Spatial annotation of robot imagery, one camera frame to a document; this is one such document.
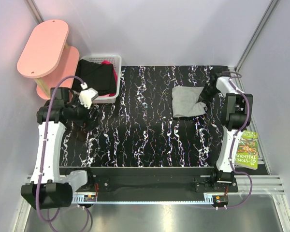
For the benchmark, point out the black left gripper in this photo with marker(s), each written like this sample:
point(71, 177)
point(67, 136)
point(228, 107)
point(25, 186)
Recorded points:
point(89, 123)

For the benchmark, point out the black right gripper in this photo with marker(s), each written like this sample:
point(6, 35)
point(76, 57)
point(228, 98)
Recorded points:
point(202, 97)

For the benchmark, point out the grey t shirt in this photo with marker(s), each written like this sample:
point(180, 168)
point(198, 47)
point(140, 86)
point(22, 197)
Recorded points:
point(185, 102)

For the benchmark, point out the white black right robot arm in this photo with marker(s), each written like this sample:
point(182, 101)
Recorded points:
point(235, 117)

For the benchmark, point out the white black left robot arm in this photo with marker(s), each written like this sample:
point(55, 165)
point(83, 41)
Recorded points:
point(46, 189)

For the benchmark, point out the black t shirt in basket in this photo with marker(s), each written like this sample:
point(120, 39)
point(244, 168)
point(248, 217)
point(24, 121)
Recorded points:
point(88, 72)

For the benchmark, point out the white perforated plastic basket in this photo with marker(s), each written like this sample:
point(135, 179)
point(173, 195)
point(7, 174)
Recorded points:
point(116, 61)

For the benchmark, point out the green picture book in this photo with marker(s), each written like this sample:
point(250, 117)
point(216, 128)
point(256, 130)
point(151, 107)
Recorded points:
point(247, 151)

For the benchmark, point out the pink three tier shelf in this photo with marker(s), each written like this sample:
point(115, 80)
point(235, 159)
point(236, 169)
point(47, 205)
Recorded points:
point(47, 58)

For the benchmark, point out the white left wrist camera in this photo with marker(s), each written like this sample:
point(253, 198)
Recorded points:
point(87, 96)

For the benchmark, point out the aluminium frame rail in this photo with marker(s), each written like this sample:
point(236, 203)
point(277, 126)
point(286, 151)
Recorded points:
point(259, 205)

